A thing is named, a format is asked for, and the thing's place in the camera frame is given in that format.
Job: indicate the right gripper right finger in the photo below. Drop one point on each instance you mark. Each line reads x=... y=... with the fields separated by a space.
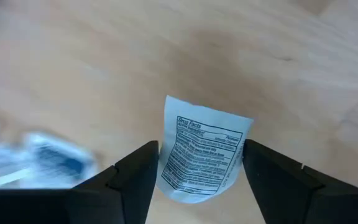
x=291 y=196

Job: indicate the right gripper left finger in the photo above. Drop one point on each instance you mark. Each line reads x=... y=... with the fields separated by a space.
x=126 y=193

